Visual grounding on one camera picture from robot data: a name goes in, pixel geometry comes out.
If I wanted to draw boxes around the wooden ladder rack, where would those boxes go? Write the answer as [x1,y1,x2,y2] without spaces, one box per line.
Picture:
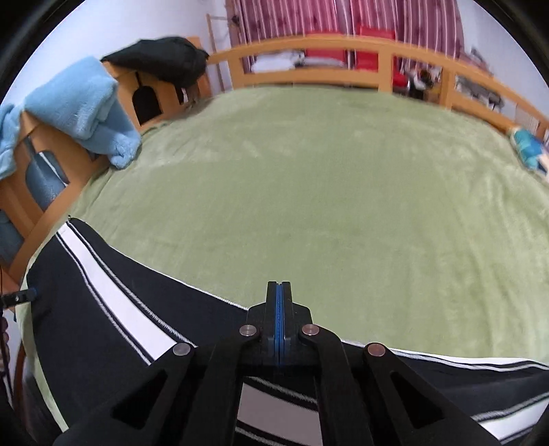
[206,13,241,92]

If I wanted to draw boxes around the dark blue cloth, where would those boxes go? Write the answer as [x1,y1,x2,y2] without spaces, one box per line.
[23,148,70,212]

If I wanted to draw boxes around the black and white object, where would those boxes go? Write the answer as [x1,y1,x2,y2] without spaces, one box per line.
[407,68,439,100]

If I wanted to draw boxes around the blue doll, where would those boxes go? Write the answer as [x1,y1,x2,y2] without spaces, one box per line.
[508,126,549,183]

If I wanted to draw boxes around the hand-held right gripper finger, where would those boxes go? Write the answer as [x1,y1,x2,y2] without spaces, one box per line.
[56,281,279,446]
[279,281,505,446]

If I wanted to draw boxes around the wooden bed frame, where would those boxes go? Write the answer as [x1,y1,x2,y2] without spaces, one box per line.
[0,35,549,387]

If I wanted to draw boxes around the black cloth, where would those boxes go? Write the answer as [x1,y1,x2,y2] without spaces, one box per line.
[101,37,211,93]

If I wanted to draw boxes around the green fleece blanket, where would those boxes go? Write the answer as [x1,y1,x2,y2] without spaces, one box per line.
[21,86,549,434]

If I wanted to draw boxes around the white folded cloth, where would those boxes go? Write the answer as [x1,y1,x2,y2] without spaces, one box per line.
[251,50,306,72]

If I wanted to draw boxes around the red cushion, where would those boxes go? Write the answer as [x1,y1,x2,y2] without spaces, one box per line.
[305,32,347,68]
[358,26,409,92]

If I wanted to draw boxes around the black pants with white stripes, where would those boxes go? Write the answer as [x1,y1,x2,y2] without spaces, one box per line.
[26,216,549,446]

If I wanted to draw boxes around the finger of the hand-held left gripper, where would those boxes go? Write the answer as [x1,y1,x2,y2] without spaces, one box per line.
[0,288,38,306]

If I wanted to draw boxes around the red striped curtain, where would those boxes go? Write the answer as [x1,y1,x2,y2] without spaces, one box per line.
[225,0,466,73]

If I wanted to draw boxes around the light blue fleece blanket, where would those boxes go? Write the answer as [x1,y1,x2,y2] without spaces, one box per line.
[0,57,142,181]

